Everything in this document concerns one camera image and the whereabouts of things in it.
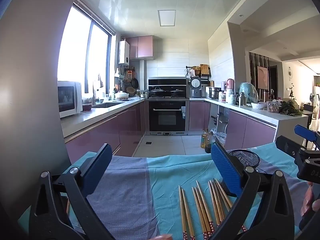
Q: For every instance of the hanging black pan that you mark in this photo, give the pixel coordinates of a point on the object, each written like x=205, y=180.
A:
x=135, y=82

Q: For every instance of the kitchen window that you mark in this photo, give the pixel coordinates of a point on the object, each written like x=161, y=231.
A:
x=75, y=50

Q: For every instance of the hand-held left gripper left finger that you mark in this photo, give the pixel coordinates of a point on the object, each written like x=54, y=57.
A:
x=98, y=167

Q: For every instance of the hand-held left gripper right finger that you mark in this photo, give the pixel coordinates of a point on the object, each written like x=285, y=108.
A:
x=225, y=170

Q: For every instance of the row of wooden chopsticks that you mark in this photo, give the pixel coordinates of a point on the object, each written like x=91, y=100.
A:
x=201, y=205

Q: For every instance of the kitchen faucet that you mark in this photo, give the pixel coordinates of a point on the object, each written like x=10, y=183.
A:
x=94, y=95

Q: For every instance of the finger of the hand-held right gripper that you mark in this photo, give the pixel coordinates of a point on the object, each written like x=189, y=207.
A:
x=287, y=146
x=305, y=132

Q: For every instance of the black wok with lid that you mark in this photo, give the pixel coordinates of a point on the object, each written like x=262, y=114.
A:
x=158, y=91

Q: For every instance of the kitchen sink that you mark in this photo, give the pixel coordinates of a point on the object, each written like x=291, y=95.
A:
x=107, y=104

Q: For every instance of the purple base cabinet run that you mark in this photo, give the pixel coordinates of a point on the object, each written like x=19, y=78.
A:
x=245, y=130
x=100, y=135

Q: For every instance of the wall clock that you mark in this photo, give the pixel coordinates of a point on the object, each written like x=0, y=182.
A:
x=290, y=72

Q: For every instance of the white water heater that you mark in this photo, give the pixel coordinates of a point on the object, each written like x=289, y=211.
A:
x=123, y=52

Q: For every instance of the wooden cutting board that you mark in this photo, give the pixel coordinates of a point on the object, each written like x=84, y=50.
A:
x=205, y=69

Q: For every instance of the person's right hand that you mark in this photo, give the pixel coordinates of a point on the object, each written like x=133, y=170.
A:
x=310, y=200

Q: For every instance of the green appliance in plastic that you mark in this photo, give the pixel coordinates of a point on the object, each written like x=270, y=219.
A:
x=248, y=92

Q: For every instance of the black mesh holder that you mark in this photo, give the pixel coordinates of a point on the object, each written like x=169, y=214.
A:
x=243, y=158

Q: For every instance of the white casserole pot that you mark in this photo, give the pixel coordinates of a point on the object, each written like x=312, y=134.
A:
x=121, y=96

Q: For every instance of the yellow cooking oil bottle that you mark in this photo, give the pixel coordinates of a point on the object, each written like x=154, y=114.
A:
x=205, y=138

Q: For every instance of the white plastic bag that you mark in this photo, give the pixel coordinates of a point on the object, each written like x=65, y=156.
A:
x=221, y=138

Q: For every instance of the teal and grey tablecloth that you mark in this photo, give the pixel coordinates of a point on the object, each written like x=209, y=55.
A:
x=130, y=192

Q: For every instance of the leafy green vegetables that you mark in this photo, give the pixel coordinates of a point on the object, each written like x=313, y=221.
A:
x=290, y=108

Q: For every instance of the woven basket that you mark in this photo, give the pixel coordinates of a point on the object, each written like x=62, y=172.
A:
x=130, y=90

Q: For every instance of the pink kettle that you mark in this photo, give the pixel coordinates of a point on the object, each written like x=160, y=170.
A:
x=230, y=83

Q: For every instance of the black built-in oven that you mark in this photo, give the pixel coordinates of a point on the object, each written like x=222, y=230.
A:
x=167, y=116

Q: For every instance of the person's left hand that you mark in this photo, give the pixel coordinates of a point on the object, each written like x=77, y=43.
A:
x=163, y=237

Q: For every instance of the black pot with lid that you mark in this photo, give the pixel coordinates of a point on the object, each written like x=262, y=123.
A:
x=178, y=92

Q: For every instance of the silver rice cooker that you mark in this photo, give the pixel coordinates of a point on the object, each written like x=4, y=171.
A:
x=196, y=86

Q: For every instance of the steel stockpot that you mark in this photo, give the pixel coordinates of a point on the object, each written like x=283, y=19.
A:
x=214, y=92

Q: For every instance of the white bowl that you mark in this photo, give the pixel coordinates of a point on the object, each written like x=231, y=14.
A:
x=257, y=105

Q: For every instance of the ceiling light panel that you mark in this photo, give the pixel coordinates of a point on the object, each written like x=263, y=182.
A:
x=166, y=18

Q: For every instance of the purple wall cabinet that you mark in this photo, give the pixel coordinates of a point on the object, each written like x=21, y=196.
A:
x=142, y=47

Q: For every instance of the white countertop oven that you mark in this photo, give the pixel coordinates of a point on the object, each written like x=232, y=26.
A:
x=68, y=100

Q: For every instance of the framed wall picture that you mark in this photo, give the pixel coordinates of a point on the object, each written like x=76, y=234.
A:
x=262, y=77

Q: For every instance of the clear food container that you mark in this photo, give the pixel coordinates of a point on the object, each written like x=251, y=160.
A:
x=273, y=107

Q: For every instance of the brown wooden stick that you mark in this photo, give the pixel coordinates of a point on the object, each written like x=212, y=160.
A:
x=67, y=205

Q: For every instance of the grey refrigerator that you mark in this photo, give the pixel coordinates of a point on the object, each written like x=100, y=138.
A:
x=30, y=80

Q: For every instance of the dark cooking oil bottle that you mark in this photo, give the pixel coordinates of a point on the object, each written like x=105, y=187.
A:
x=210, y=143

